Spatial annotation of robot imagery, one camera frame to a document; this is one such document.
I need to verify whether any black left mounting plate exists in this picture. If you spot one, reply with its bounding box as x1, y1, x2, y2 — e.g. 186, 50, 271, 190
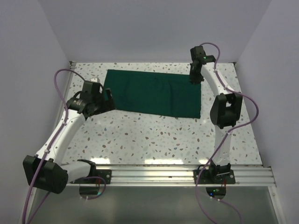
71, 169, 112, 184

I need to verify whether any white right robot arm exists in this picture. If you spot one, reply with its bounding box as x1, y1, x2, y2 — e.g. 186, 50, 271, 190
189, 45, 243, 184

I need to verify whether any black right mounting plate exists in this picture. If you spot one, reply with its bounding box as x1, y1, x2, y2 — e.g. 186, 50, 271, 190
193, 169, 236, 184

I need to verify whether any dark green surgical cloth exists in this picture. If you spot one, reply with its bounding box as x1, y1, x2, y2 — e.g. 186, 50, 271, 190
104, 70, 201, 119

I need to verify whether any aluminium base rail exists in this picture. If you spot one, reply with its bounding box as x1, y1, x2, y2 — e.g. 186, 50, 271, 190
30, 164, 275, 186

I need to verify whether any black mounting plate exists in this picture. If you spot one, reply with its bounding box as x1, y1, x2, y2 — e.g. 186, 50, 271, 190
193, 169, 236, 184
71, 169, 112, 184

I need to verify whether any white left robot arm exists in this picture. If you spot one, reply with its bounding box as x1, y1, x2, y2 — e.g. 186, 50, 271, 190
23, 81, 115, 194

